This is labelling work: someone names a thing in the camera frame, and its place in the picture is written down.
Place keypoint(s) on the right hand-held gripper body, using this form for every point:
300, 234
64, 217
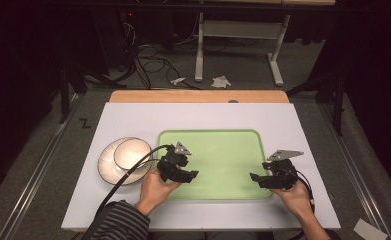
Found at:
281, 166

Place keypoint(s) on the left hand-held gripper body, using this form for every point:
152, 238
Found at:
173, 162

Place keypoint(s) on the person's left hand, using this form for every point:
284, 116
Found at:
156, 191

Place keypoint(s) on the person's right hand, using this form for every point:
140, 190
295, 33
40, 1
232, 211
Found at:
294, 200

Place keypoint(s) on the green plastic tray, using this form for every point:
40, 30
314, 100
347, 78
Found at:
216, 163

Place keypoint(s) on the white bowl with dark rim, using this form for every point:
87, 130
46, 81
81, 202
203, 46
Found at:
132, 153

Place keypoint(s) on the white ribbed plate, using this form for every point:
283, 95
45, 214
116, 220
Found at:
111, 166

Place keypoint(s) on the white table board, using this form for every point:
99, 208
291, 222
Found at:
133, 113

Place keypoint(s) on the wooden table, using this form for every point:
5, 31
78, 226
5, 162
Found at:
196, 96

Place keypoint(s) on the small crumpled white paper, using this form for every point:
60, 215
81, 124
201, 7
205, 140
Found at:
177, 80

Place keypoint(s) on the black metal stand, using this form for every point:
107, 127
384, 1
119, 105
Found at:
336, 96
66, 90

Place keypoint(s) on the white paper sheet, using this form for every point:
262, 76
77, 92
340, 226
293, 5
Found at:
369, 230

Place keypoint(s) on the aluminium floor rail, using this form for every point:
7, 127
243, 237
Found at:
33, 170
353, 156

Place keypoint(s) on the white metal desk frame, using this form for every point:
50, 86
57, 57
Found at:
239, 30

